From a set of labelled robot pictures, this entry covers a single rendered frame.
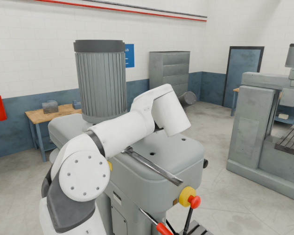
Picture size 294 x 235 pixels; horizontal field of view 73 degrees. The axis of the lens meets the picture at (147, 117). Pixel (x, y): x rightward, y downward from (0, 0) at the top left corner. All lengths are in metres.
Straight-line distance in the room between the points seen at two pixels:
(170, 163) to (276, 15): 6.96
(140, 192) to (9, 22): 4.45
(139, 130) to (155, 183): 0.19
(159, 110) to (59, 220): 0.30
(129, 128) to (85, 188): 0.14
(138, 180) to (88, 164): 0.26
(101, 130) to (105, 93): 0.43
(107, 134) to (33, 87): 4.53
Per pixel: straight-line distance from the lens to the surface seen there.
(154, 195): 0.58
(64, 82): 5.02
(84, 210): 0.35
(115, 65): 0.79
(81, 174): 0.33
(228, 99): 7.88
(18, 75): 4.80
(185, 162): 0.59
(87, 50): 0.78
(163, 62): 5.73
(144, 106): 0.43
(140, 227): 0.84
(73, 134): 1.11
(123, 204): 0.75
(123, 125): 0.39
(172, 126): 0.47
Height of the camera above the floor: 2.19
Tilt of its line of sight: 20 degrees down
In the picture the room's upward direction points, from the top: straight up
